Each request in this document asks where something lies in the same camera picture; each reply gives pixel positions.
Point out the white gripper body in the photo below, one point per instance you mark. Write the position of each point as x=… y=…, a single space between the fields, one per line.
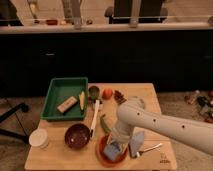
x=121 y=132

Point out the blue sponge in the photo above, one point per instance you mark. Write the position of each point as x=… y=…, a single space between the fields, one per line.
x=113 y=150

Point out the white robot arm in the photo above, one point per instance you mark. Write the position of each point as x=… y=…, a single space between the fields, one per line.
x=131 y=114

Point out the red orange bowl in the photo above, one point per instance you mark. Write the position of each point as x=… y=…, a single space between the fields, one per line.
x=99 y=150

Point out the dark maroon bowl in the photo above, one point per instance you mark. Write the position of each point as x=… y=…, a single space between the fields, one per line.
x=77 y=136

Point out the green pepper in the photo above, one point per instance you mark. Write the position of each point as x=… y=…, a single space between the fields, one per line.
x=104 y=126

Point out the brown pine cone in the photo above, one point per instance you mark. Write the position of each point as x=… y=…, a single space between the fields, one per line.
x=119 y=97

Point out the orange fruit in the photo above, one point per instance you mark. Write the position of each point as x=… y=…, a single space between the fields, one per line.
x=107 y=93

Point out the yellow corn cob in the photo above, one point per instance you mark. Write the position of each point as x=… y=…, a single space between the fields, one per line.
x=82 y=100

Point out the wooden block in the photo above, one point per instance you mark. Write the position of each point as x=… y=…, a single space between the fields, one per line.
x=67 y=104

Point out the green plastic tray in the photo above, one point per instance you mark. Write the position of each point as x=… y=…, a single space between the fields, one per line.
x=60 y=89

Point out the white cup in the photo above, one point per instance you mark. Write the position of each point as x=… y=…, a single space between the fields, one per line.
x=39 y=138

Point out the black office chair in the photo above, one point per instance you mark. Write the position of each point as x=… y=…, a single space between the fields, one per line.
x=139 y=11

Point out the white handled knife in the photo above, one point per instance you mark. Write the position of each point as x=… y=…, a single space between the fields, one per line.
x=93 y=124

